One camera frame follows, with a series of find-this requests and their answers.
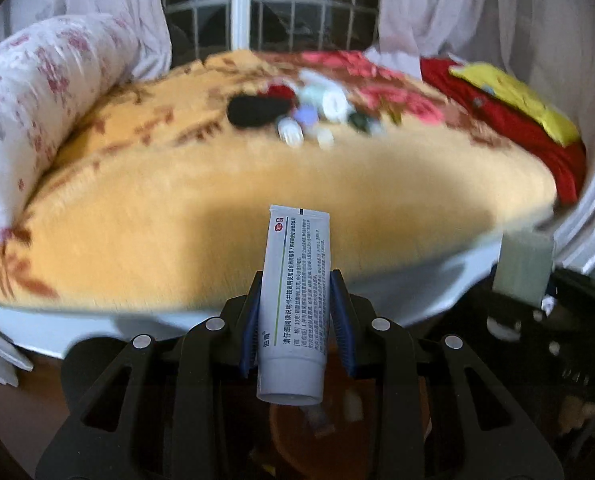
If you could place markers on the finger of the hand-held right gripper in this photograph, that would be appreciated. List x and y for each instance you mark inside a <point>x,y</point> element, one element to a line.
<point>582,287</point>

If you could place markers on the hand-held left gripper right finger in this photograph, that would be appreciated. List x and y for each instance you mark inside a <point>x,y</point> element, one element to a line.
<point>341,327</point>

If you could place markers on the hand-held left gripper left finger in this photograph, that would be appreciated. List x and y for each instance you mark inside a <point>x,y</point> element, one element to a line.
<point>249,327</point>

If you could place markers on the white printed ointment tube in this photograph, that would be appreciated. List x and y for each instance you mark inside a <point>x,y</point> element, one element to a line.
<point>293,305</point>

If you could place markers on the pale green box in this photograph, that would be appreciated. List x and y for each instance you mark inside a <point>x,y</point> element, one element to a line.
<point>522,267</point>

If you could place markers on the orange bin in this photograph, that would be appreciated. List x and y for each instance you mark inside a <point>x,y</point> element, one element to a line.
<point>287,435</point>

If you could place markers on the white bed sheet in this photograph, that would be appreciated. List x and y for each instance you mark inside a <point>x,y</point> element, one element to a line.
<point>407,280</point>

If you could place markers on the yellow floral plush blanket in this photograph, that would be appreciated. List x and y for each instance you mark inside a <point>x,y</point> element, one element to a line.
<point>217,180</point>

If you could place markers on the red cloth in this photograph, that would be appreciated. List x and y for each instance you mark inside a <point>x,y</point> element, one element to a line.
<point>517,120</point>

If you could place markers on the small white cup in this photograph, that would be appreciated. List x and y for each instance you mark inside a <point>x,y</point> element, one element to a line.
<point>324,137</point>

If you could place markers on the small white bottle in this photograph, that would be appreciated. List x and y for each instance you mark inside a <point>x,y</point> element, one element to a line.
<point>291,131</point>

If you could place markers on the yellow printed cloth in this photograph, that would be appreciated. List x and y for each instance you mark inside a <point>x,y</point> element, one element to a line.
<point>522,95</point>

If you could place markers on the dark green item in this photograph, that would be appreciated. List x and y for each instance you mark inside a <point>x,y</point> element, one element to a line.
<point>358,122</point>

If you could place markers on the purple cap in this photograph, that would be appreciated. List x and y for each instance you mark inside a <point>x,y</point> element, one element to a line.
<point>307,116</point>

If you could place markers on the black fuzzy item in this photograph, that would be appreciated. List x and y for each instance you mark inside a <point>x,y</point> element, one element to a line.
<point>255,110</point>

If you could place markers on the white tape roll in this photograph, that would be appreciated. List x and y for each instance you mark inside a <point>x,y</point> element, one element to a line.
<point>336,104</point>

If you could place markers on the pale green bottle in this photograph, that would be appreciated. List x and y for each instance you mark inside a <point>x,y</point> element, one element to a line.
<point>311,95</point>

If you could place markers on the small red item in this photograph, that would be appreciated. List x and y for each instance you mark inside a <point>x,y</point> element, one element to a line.
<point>280,92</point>

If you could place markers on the floral rolled quilt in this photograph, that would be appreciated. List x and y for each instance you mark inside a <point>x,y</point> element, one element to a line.
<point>37,95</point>

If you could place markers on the window with metal grille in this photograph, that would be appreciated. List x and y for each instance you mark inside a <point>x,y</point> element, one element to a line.
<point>287,0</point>

